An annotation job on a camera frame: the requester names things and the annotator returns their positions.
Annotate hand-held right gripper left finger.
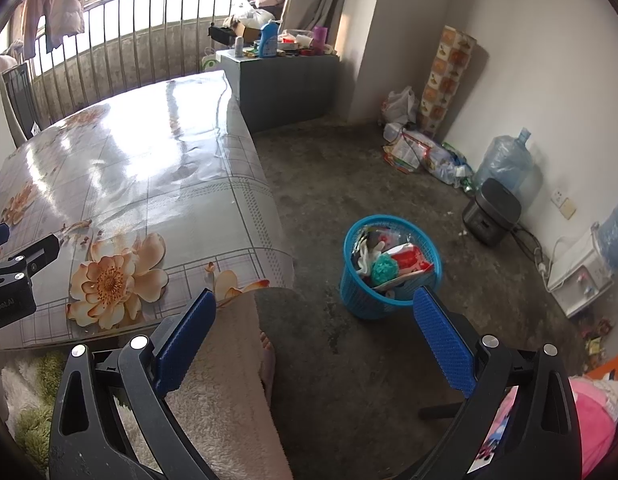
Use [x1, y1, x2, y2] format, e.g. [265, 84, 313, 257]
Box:
[49, 288, 217, 480]

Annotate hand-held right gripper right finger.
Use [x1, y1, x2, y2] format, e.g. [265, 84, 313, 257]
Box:
[413, 287, 582, 480]

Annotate blue plastic basket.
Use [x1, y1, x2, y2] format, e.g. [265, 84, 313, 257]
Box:
[339, 215, 442, 322]

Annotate red and white snack bag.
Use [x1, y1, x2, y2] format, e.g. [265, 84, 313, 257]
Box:
[389, 242, 434, 275]

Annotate person's foot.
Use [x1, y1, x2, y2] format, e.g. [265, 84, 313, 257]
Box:
[259, 332, 278, 403]

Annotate teal crumpled wrapper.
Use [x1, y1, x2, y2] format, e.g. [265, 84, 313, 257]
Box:
[371, 255, 400, 283]

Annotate green plush rug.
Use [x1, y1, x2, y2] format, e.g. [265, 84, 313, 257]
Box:
[1, 350, 67, 461]

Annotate black chair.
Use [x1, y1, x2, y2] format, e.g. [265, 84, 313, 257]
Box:
[1, 62, 40, 147]

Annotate dark grey rice cooker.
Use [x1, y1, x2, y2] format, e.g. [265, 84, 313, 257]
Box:
[462, 177, 522, 247]

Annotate white box appliance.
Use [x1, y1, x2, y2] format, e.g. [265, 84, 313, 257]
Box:
[548, 230, 614, 318]

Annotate pink cloth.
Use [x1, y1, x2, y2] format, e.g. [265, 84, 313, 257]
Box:
[569, 377, 618, 480]

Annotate pile of plastic packets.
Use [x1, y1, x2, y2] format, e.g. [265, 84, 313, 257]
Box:
[384, 127, 472, 188]

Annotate large clear water jug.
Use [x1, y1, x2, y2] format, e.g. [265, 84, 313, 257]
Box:
[474, 127, 534, 196]

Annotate hanging pink clothes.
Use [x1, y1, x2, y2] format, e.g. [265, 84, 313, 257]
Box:
[19, 0, 97, 61]

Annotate white plastic bag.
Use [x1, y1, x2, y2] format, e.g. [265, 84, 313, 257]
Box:
[381, 86, 420, 126]

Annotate metal window railing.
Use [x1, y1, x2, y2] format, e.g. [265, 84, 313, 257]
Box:
[0, 0, 284, 131]

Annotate patterned roll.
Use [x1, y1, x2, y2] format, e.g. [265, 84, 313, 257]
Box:
[421, 26, 477, 136]

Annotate grey cabinet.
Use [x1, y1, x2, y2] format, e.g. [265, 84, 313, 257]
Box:
[221, 52, 340, 132]

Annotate blue detergent bottle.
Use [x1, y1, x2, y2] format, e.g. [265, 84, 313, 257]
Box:
[259, 20, 280, 58]

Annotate black power cable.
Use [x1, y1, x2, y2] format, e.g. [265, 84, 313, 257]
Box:
[511, 225, 547, 271]

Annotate wall socket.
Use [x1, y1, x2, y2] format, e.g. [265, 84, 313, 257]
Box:
[551, 190, 577, 220]

